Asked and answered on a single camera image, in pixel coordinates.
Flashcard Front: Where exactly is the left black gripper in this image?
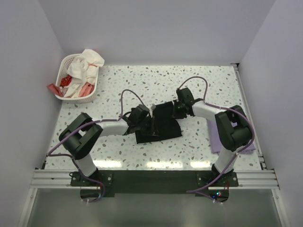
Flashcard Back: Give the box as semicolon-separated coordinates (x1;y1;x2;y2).
136;115;159;136

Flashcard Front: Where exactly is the black t shirt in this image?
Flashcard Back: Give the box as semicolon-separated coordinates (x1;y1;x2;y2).
135;101;182;144

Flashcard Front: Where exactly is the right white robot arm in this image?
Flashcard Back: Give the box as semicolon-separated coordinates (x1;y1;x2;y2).
173;88;255;186

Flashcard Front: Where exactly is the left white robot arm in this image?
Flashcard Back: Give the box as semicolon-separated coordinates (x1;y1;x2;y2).
59;104;151;185

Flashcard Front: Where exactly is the folded purple t shirt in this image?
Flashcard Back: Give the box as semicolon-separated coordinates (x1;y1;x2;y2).
206;120;256;155

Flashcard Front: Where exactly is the pink red garment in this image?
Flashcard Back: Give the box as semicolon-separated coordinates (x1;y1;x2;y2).
47;75;95;98

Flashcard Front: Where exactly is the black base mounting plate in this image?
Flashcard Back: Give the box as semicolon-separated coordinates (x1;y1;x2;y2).
69;170;239;201

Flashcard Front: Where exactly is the white laundry basket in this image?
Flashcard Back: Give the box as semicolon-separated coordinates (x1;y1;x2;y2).
55;53;99;104

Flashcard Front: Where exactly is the white t shirt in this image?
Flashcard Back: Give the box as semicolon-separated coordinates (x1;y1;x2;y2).
63;49;105;98

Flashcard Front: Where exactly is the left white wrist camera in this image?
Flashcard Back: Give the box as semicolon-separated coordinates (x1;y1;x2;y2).
151;105;157;112

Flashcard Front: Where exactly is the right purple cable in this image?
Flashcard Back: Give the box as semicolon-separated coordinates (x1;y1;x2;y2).
177;76;254;196

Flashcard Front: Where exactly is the aluminium frame rail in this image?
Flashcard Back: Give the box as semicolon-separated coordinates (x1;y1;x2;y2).
29;170;280;189

